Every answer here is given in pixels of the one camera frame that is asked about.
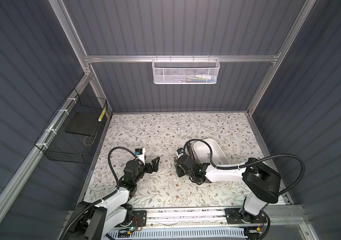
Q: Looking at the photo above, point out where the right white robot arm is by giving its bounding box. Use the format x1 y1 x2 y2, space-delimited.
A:
175 154 281 222

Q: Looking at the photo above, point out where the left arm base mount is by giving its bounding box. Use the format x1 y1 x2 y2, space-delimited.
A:
103 208 147 233

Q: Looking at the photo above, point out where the white oval plastic tray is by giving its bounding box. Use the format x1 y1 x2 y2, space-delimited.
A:
192 137 230 166

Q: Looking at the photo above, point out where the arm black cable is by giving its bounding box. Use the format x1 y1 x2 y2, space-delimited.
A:
59 146 144 240
183 138 305 196

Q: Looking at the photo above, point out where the black foam pad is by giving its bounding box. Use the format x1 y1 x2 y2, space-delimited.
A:
65 113 101 137

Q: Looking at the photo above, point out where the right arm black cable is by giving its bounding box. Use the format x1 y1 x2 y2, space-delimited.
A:
183 138 305 196

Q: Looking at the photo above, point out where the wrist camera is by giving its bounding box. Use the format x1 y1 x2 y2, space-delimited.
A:
135 148 145 164
176 148 185 158

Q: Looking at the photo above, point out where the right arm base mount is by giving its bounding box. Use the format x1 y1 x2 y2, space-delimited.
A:
224 207 268 226

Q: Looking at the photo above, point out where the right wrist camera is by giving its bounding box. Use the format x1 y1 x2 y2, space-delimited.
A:
176 148 185 158

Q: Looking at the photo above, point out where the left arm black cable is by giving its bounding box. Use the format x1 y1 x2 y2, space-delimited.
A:
59 146 144 240

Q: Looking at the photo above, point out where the white wire mesh basket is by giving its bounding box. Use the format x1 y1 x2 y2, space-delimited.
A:
151 58 220 85

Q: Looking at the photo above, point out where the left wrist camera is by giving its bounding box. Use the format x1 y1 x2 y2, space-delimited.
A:
135 148 145 164

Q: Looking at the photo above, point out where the yellow marker pen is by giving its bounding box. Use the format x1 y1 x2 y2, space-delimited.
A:
98 108 106 122

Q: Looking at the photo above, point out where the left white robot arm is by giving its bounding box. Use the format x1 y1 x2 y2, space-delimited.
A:
59 155 160 240

